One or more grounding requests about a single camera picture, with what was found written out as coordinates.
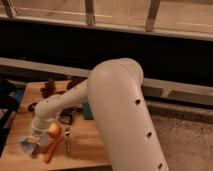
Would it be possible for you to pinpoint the blue-grey towel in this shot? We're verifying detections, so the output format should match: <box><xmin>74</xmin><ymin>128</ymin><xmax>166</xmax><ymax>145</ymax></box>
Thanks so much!
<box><xmin>19</xmin><ymin>136</ymin><xmax>48</xmax><ymax>155</ymax></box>

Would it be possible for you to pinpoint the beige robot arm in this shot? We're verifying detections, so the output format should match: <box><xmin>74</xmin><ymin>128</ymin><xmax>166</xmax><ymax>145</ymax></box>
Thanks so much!
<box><xmin>30</xmin><ymin>58</ymin><xmax>169</xmax><ymax>171</ymax></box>

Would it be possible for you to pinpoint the yellow-red apple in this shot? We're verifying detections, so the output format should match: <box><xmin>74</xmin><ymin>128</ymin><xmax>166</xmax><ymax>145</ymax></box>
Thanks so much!
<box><xmin>47</xmin><ymin>123</ymin><xmax>61</xmax><ymax>138</ymax></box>

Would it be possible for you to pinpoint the orange carrot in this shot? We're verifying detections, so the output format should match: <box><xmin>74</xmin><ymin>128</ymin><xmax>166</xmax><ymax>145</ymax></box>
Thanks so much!
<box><xmin>44</xmin><ymin>136</ymin><xmax>64</xmax><ymax>163</ymax></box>

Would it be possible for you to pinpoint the small metal cup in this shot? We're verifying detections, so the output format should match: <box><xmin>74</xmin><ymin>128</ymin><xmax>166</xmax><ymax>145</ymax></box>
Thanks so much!
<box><xmin>28</xmin><ymin>102</ymin><xmax>37</xmax><ymax>112</ymax></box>

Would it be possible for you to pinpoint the silver fork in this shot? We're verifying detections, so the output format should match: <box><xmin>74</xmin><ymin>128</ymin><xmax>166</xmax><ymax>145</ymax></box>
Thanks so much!
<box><xmin>64</xmin><ymin>127</ymin><xmax>71</xmax><ymax>158</ymax></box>

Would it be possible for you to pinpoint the small dark toy object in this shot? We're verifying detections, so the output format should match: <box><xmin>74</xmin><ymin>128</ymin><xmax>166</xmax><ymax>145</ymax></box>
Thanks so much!
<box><xmin>59</xmin><ymin>113</ymin><xmax>73</xmax><ymax>125</ymax></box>

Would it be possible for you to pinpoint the dark grape bunch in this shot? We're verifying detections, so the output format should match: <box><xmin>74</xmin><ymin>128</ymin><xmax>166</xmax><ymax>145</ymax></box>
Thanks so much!
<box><xmin>40</xmin><ymin>79</ymin><xmax>55</xmax><ymax>98</ymax></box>

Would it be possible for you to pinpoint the black chair at left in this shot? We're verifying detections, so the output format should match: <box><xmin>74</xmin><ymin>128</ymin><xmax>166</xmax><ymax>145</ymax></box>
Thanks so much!
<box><xmin>0</xmin><ymin>78</ymin><xmax>19</xmax><ymax>156</ymax></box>

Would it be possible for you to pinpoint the green sponge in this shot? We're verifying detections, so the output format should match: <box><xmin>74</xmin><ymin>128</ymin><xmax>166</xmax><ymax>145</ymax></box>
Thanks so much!
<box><xmin>83</xmin><ymin>103</ymin><xmax>93</xmax><ymax>120</ymax></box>

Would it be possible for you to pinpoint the dark red plate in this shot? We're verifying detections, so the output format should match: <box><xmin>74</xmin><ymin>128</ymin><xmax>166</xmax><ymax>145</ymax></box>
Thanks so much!
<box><xmin>67</xmin><ymin>78</ymin><xmax>86</xmax><ymax>90</ymax></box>

